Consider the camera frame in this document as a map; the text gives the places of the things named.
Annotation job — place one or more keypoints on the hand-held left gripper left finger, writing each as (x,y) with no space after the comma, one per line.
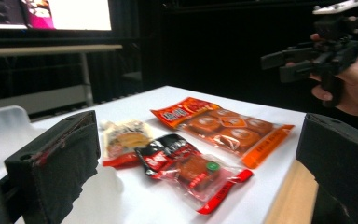
(52,165)

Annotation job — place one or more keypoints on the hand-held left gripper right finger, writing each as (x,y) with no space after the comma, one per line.
(341,161)

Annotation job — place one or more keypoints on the translucent white plastic container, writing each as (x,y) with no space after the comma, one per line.
(3,133)

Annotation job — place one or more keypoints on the orange snack packet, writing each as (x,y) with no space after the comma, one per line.
(227,129)

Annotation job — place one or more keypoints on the black and red snack packet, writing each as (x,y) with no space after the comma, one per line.
(189,169)

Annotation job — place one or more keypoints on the cream spout pouch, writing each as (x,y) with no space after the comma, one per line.
(126,140)

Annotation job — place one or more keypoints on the beige background table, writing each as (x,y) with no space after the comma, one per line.
(43,49)

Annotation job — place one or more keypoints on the monitor screen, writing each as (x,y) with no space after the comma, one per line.
(74,14)

